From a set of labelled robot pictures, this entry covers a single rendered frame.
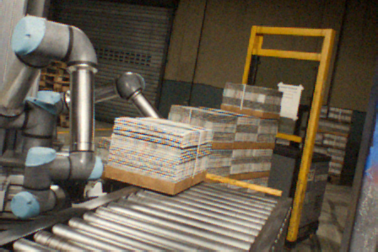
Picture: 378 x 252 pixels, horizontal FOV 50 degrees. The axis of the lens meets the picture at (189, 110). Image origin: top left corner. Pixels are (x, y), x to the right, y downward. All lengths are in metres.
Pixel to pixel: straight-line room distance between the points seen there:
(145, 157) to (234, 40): 7.97
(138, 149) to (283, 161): 2.35
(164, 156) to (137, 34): 8.77
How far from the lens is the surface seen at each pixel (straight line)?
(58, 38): 1.28
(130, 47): 10.20
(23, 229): 1.05
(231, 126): 2.72
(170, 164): 1.46
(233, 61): 9.29
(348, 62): 9.04
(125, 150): 1.53
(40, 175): 1.19
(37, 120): 1.62
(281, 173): 3.72
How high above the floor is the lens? 1.19
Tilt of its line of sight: 3 degrees down
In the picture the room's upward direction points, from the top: 10 degrees clockwise
